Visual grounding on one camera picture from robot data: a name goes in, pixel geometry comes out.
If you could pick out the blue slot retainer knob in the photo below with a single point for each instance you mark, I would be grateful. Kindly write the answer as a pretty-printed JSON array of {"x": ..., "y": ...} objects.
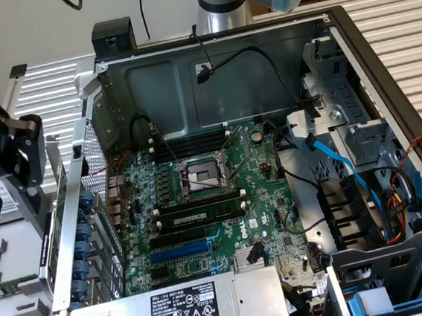
[
  {"x": 84, "y": 230},
  {"x": 85, "y": 198},
  {"x": 82, "y": 289},
  {"x": 83, "y": 249},
  {"x": 83, "y": 269}
]

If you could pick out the grey disk bay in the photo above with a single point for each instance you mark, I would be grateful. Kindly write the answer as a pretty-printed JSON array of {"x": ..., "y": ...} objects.
[{"x": 392, "y": 256}]

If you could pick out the small black clip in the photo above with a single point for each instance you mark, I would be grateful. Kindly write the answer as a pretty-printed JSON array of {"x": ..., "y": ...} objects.
[{"x": 18, "y": 70}]

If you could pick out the round coin battery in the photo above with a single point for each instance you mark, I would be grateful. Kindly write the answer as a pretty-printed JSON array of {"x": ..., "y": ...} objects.
[{"x": 256, "y": 135}]

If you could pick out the long black expansion slot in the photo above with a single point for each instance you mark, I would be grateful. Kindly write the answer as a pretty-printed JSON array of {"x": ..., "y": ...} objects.
[{"x": 177, "y": 239}]

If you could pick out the metal socket cover frame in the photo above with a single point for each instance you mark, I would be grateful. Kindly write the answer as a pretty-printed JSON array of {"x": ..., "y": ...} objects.
[{"x": 229, "y": 139}]

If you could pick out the blue plastic disk tray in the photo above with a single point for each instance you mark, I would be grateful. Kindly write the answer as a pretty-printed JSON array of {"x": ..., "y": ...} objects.
[{"x": 356, "y": 306}]

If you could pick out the short black expansion slot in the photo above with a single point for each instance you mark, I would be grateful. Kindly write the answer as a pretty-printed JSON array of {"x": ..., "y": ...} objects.
[{"x": 159, "y": 273}]

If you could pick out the open grey PC case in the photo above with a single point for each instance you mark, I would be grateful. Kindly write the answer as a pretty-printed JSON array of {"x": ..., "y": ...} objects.
[{"x": 160, "y": 95}]

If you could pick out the green motherboard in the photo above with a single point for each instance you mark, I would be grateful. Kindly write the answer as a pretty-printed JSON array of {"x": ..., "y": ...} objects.
[{"x": 260, "y": 205}]

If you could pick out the black box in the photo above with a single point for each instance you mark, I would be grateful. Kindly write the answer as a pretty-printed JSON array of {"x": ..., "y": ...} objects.
[{"x": 113, "y": 36}]

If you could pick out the thin metal locking lever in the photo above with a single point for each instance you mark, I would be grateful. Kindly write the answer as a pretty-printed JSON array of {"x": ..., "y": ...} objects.
[{"x": 168, "y": 149}]

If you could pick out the metal CPU socket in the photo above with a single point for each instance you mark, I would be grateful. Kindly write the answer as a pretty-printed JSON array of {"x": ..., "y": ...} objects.
[{"x": 201, "y": 174}]

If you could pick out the black case fan shroud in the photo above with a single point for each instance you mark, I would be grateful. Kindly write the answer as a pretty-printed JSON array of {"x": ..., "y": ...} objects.
[{"x": 335, "y": 206}]

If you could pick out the small silver heatsink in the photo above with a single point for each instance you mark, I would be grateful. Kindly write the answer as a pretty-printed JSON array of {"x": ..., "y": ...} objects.
[{"x": 241, "y": 261}]

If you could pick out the grey parts rack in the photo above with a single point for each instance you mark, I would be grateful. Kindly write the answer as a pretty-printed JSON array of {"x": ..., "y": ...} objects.
[{"x": 22, "y": 258}]

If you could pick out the blue plastic latch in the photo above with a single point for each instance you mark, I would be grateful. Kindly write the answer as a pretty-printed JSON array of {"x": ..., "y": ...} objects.
[{"x": 419, "y": 190}]

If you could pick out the silver power supply unit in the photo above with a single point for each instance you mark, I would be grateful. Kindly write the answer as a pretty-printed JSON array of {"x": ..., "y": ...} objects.
[{"x": 129, "y": 315}]

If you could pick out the grey metal drive cage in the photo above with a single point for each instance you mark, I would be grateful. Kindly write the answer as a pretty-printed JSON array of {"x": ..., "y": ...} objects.
[{"x": 339, "y": 89}]

